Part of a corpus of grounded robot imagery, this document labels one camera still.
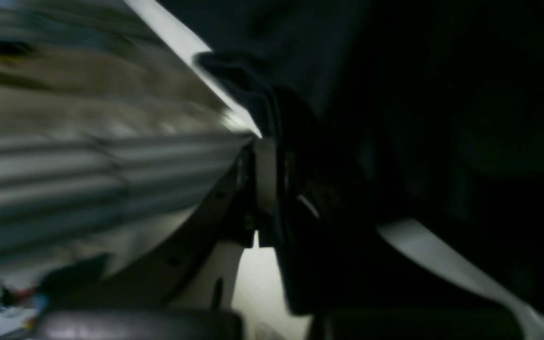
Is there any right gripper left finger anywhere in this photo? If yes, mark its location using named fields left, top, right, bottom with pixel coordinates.
left=36, top=139, right=276, bottom=340

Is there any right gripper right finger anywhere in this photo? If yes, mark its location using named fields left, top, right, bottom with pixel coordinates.
left=274, top=153, right=523, bottom=340

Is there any black t-shirt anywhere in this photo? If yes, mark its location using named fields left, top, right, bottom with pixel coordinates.
left=161, top=0, right=544, bottom=340

